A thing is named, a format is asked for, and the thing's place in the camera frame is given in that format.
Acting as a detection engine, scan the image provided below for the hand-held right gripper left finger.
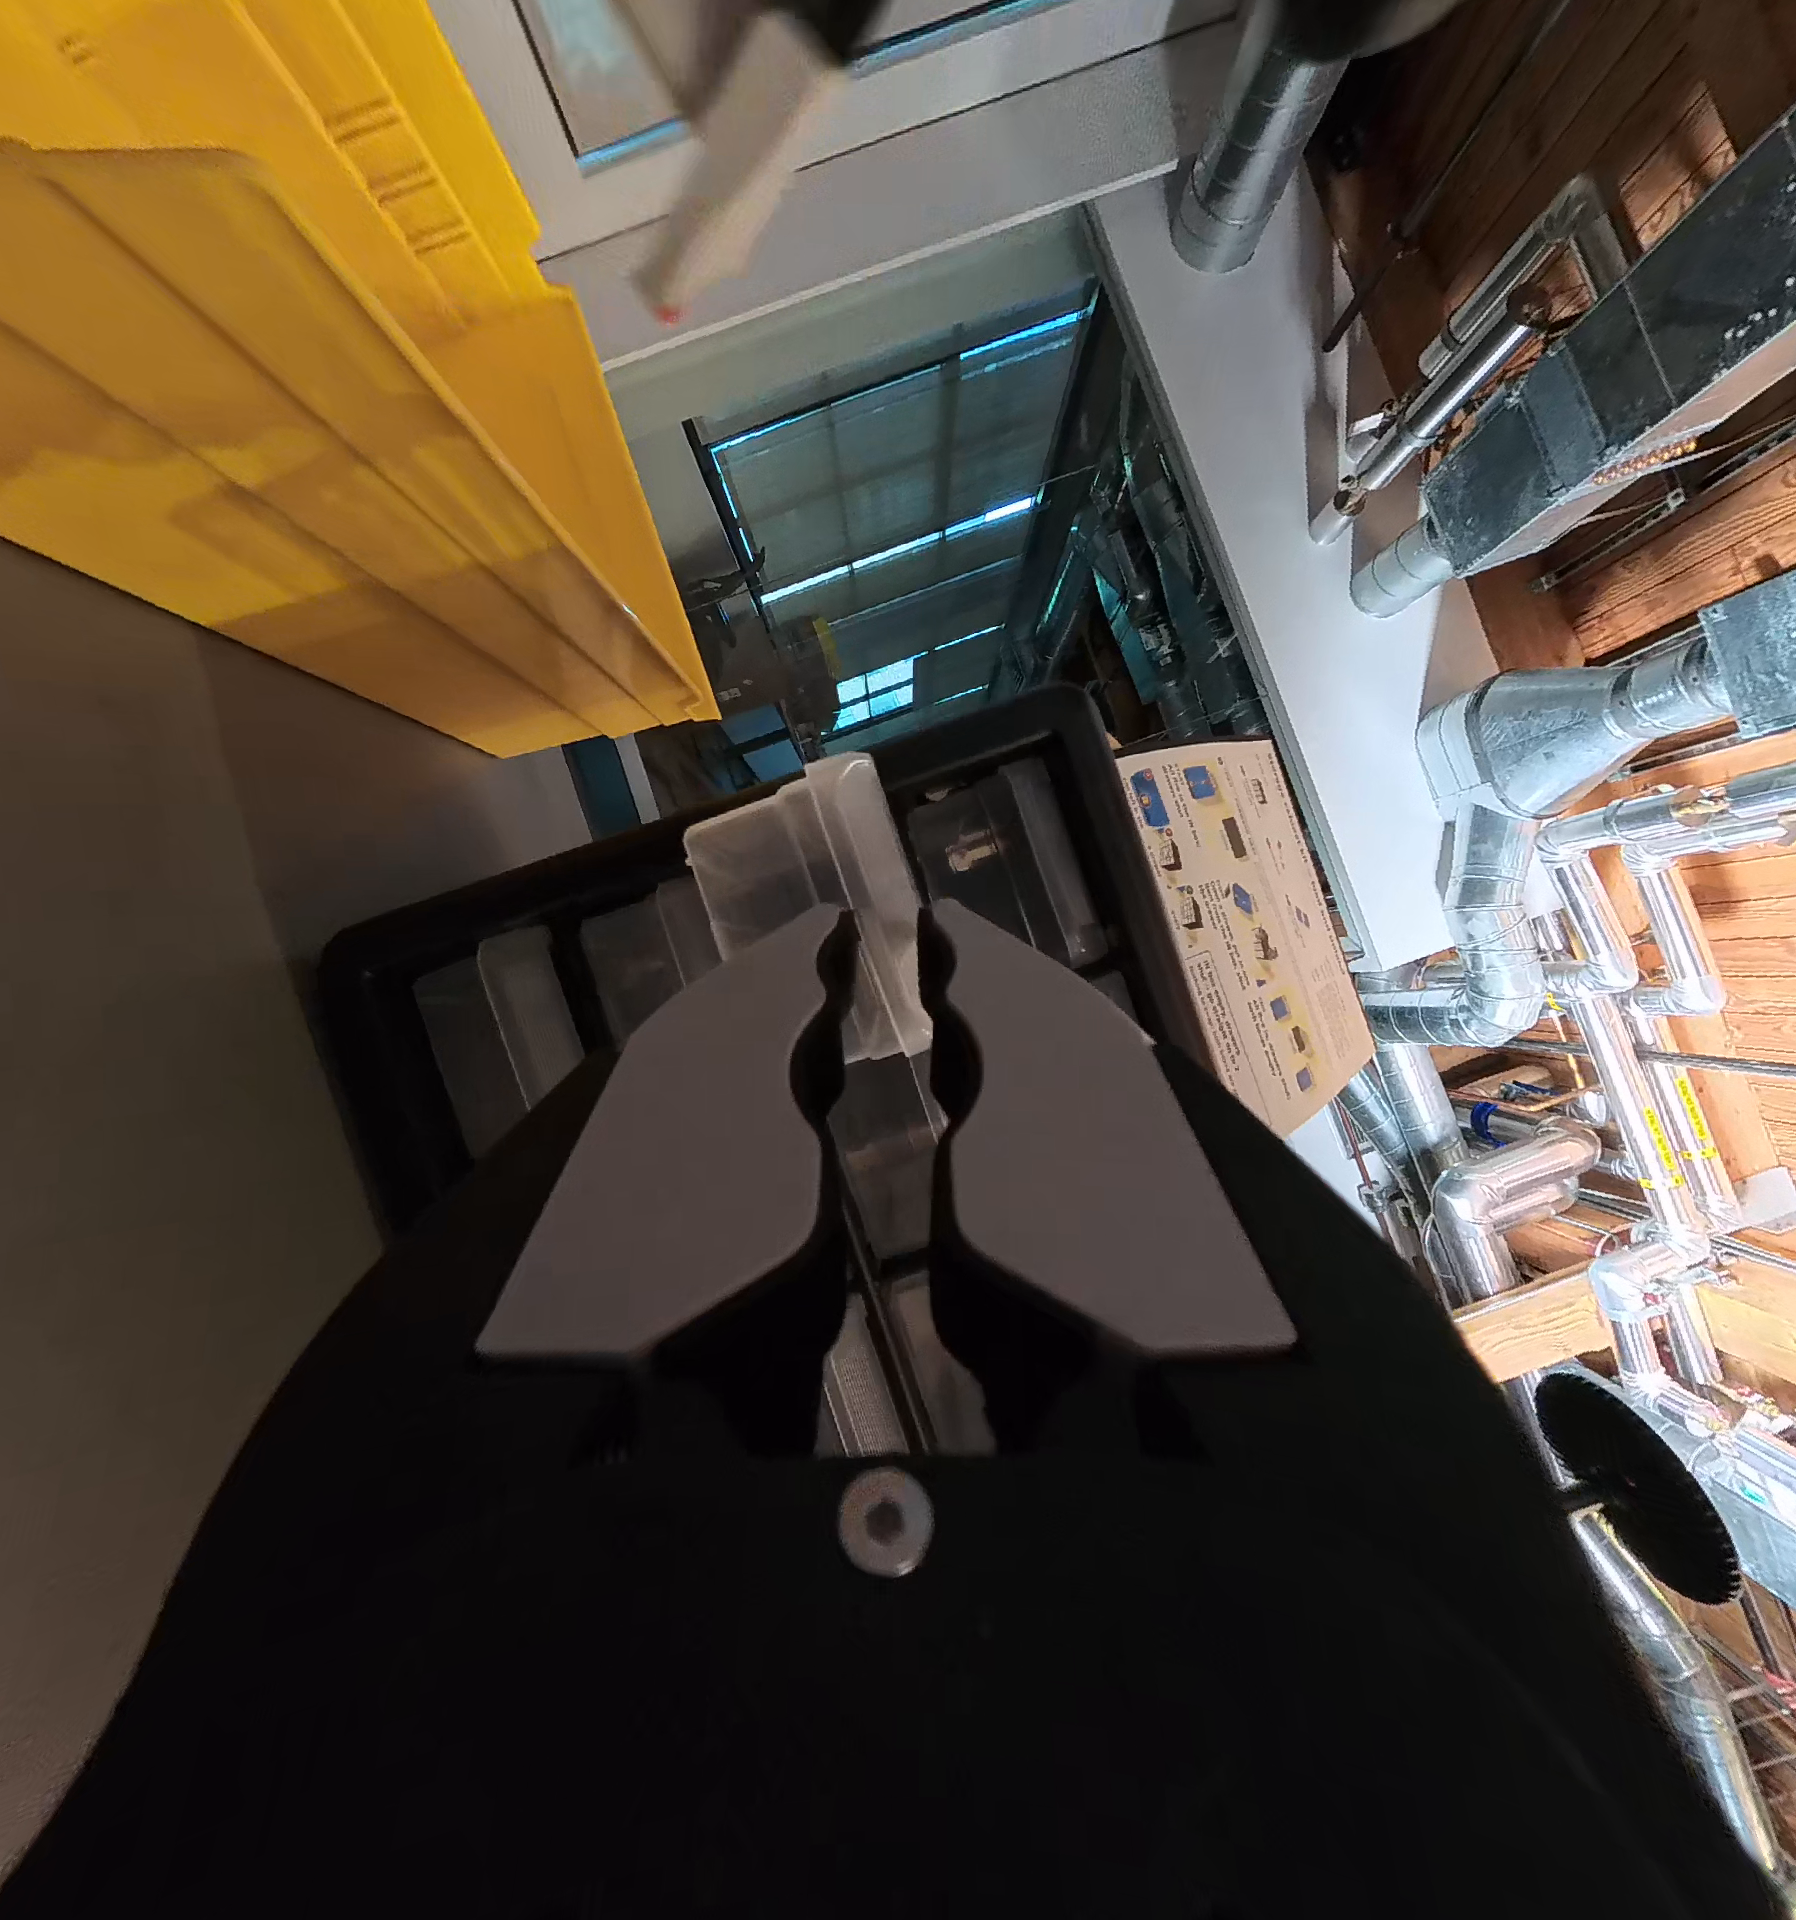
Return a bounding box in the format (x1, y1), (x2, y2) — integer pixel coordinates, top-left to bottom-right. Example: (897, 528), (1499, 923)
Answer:
(474, 911), (854, 1375)

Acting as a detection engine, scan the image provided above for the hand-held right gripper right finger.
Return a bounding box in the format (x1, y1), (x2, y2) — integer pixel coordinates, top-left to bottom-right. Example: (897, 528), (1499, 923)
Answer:
(923, 902), (1299, 1367)

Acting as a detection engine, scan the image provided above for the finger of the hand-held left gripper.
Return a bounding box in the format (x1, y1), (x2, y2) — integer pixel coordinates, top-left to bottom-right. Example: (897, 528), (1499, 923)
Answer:
(635, 0), (876, 323)

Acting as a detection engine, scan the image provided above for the black drawer cabinet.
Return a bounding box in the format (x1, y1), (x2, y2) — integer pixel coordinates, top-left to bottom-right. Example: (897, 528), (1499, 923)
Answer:
(320, 686), (1199, 1232)

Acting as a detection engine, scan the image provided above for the clear plastic drawer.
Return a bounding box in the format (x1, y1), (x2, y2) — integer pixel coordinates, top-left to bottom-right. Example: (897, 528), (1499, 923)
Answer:
(684, 751), (975, 1457)

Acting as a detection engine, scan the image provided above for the yellow plastic bin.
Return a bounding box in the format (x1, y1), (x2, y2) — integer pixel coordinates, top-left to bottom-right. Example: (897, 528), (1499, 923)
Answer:
(0, 0), (725, 760)

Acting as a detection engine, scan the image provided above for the printed instruction sheet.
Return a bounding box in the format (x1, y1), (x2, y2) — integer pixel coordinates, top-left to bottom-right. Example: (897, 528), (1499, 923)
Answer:
(1118, 741), (1381, 1137)

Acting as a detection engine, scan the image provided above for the silver pipe bundle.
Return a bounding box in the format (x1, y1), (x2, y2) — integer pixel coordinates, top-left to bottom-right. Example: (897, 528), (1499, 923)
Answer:
(1335, 541), (1796, 1307)

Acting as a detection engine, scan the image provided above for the black round ribbed disc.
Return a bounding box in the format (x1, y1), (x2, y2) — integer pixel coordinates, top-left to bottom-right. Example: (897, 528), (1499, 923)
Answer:
(1530, 1366), (1746, 1612)

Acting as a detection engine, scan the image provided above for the glass partition wall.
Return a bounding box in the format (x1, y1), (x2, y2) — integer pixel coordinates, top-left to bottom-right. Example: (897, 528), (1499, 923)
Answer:
(689, 287), (1117, 738)

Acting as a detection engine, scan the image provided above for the round metal duct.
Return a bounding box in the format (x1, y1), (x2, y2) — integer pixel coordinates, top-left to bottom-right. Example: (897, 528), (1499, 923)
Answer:
(1169, 0), (1441, 272)

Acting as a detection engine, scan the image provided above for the metal air duct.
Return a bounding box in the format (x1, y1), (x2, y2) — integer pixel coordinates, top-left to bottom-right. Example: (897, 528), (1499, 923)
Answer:
(1424, 47), (1796, 587)
(1573, 1411), (1796, 1894)

